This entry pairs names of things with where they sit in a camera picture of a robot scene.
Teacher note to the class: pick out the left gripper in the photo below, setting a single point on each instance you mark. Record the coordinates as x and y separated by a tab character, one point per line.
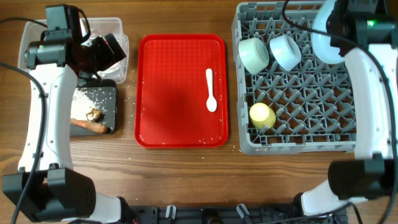
107	58

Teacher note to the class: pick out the large light blue plate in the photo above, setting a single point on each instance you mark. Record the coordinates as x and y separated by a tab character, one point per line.
321	43

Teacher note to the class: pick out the white rice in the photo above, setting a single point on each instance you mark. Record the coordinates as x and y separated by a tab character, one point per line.
85	100

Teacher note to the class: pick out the brown food scrap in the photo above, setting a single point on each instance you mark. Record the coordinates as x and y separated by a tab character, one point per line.
93	115

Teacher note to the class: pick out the small light blue bowl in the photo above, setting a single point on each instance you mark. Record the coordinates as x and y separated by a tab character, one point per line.
286	52

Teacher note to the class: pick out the brown sausage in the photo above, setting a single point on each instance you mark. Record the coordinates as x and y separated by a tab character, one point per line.
94	127

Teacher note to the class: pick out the mint green bowl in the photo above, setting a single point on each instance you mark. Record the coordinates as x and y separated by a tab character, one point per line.
253	54

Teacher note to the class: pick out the yellow plastic cup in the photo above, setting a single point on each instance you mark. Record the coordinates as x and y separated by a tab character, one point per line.
262	116

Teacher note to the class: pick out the white plastic spoon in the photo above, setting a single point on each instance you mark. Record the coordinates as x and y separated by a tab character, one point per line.
211	103

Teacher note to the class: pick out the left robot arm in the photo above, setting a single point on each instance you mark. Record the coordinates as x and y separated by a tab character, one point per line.
45	187

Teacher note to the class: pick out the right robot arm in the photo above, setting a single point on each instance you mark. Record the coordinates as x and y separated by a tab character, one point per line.
362	35

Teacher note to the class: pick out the clear plastic waste bin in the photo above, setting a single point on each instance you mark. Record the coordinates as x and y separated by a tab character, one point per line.
99	26

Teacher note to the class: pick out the black waste tray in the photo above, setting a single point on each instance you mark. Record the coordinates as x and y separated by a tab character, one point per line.
108	118

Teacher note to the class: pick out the grey dishwasher rack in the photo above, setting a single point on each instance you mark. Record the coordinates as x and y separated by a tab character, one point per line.
313	102

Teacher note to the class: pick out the red serving tray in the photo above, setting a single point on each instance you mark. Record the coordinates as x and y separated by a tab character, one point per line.
172	91

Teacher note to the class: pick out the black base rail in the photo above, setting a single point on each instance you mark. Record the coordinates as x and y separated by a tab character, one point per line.
270	213

